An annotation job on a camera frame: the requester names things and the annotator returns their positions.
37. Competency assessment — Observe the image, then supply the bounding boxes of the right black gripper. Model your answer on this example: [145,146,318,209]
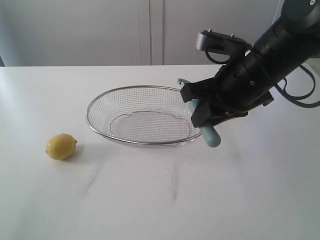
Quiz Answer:
[180,50,274,127]

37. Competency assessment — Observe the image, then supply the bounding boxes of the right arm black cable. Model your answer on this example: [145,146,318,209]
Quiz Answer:
[273,63,320,109]

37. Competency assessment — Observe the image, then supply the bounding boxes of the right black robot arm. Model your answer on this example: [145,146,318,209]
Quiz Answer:
[180,0,320,128]

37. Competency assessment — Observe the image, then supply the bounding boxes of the yellow lemon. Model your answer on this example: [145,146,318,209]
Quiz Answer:
[45,133,77,160]

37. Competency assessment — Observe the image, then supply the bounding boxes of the teal handled peeler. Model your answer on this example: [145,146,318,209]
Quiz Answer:
[176,77,222,148]

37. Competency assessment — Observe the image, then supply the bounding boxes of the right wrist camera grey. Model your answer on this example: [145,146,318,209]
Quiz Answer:
[195,30,247,56]

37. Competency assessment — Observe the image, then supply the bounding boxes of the white cabinet doors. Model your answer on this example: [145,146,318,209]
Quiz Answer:
[0,0,283,67]

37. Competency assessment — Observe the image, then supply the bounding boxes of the metal wire mesh basket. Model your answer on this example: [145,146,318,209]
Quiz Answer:
[85,85,201,148]

